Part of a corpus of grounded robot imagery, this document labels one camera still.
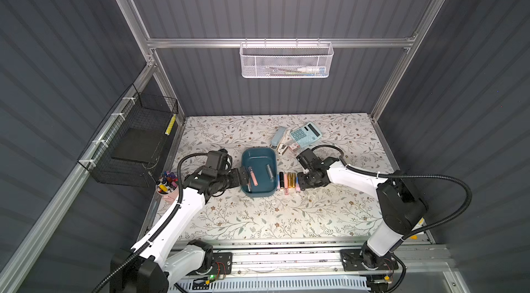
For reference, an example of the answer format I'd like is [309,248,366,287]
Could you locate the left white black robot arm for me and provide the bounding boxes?
[94,149,249,292]

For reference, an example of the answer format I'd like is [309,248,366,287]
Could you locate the teal plastic storage box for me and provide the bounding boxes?
[241,148,278,198]

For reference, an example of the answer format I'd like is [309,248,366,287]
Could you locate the white wire mesh basket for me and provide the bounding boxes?
[239,41,334,79]

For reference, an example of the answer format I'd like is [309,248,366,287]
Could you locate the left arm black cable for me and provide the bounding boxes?
[90,152,216,293]

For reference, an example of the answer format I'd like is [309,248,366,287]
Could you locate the clear staples box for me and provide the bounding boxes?
[288,141,300,152]

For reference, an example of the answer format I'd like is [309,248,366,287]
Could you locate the pink pen holder cup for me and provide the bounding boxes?
[156,171,179,203]

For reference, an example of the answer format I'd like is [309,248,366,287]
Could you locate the silver clear lipstick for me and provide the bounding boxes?
[266,164,275,181]

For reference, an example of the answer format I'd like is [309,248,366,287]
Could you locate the pink lip gloss tube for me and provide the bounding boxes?
[248,167,258,186]

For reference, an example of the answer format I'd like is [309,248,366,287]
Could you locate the light blue calculator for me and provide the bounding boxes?
[290,122,322,148]

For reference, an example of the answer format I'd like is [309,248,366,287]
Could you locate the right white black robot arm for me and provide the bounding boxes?
[297,149,428,270]

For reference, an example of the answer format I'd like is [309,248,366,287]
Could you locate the pens in white basket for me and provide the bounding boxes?
[265,66,327,76]

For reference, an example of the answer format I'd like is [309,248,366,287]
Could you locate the black wire mesh basket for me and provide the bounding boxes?
[78,87,179,188]

